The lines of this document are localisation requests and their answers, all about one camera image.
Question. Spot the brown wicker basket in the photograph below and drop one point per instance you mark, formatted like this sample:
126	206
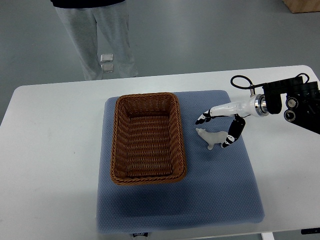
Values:
147	140

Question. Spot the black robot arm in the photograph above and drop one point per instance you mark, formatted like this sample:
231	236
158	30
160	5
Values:
302	101

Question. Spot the white bear figurine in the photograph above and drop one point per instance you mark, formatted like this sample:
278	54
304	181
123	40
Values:
212	138

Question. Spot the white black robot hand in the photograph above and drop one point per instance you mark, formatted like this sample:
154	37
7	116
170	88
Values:
255	106

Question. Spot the wooden box corner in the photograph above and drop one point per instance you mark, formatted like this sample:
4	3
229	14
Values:
302	6

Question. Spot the blue foam mat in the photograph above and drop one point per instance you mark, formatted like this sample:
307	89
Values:
219	188

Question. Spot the metal floor plate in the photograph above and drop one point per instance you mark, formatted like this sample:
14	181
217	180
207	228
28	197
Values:
107	67
106	57

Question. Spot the upper metal floor plate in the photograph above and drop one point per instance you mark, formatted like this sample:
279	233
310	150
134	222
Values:
106	57

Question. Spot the lower metal floor plate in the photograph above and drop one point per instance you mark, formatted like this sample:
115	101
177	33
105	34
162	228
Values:
107	67

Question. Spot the black table control panel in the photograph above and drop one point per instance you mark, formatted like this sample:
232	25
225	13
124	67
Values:
310	231

